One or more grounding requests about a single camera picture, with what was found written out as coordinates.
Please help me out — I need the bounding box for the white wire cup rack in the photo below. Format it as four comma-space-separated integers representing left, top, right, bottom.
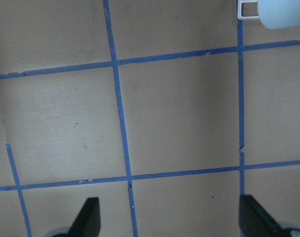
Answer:
237, 0, 260, 20

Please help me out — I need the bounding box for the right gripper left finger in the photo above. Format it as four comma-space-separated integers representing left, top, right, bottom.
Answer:
67, 197, 101, 237

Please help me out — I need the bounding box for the pale blue plastic cup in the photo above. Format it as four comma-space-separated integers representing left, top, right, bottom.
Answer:
258, 0, 300, 30

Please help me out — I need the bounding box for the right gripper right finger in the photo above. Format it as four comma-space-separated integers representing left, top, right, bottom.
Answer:
239, 195, 284, 237

